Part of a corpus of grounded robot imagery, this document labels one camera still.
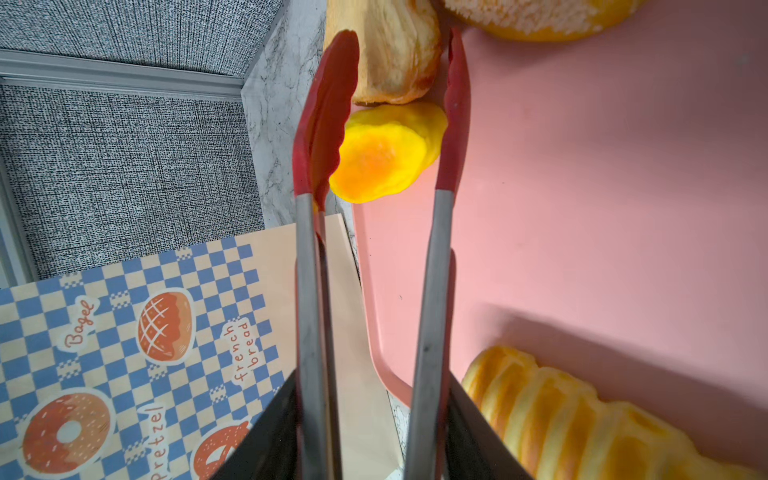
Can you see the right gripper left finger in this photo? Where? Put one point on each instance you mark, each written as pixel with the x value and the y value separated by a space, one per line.
pixel 269 450

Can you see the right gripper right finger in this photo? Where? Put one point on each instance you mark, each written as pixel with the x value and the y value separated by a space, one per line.
pixel 472 449

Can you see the ridged yellow bread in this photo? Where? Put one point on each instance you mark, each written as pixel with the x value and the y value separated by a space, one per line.
pixel 556 427

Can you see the blue checkered paper bag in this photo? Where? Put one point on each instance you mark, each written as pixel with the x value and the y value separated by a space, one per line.
pixel 152 368

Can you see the red kitchen tongs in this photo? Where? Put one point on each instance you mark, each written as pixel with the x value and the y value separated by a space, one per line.
pixel 315 157

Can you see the triangular brown bread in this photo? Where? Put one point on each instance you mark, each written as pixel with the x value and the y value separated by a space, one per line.
pixel 400 47

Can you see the pale bread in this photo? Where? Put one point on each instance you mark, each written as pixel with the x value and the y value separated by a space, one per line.
pixel 543 20

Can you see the orange oval bread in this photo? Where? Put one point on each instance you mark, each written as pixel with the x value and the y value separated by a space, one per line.
pixel 386 149

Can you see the pink plastic tray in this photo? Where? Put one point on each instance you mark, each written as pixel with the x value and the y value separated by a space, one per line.
pixel 612 215

